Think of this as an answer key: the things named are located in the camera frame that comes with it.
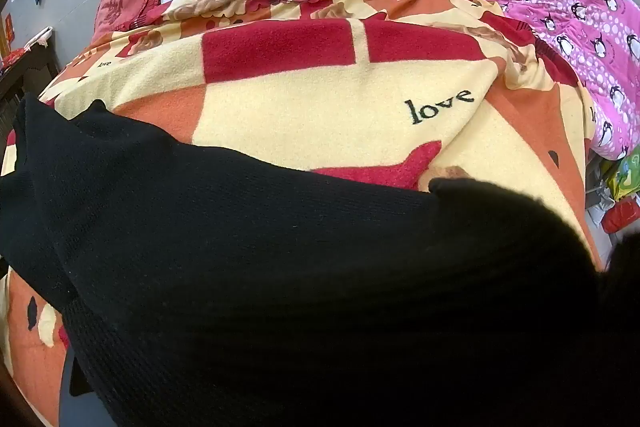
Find red orange checked blanket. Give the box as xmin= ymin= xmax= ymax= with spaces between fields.
xmin=0 ymin=0 xmax=603 ymax=427

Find red paper bundle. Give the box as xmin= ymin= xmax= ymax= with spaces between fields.
xmin=0 ymin=48 xmax=26 ymax=74

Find black pants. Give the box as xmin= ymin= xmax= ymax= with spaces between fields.
xmin=0 ymin=93 xmax=640 ymax=427

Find green plastic bag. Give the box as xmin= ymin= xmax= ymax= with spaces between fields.
xmin=602 ymin=147 xmax=640 ymax=202

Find dark wooden cabinet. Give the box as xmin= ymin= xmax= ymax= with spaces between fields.
xmin=0 ymin=27 xmax=63 ymax=118

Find red plastic bag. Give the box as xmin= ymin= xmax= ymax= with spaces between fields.
xmin=600 ymin=194 xmax=640 ymax=235

